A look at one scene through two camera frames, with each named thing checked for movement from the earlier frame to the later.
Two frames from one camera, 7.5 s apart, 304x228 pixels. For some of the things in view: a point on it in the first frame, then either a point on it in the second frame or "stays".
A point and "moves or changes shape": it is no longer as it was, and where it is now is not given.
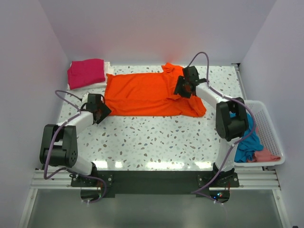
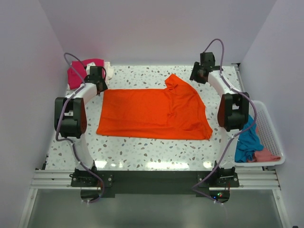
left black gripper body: (104, 111) → (104, 87)
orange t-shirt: (149, 94) moves or changes shape
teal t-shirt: (246, 148) stays
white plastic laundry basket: (267, 135) stays
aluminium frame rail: (260, 180) stays
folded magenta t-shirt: (85, 72) stays
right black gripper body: (181, 88) → (195, 74)
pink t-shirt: (263, 155) stays
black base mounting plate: (152, 182) stays
